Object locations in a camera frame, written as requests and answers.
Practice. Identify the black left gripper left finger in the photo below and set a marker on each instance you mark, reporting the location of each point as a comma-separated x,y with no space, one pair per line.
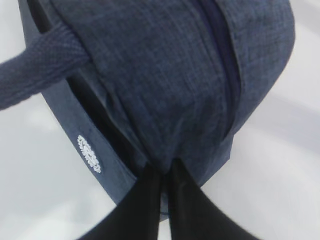
137,216

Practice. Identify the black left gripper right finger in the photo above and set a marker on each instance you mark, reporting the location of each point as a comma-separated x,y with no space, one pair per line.
192,215

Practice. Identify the navy blue lunch bag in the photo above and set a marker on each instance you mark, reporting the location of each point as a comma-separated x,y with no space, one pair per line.
136,82

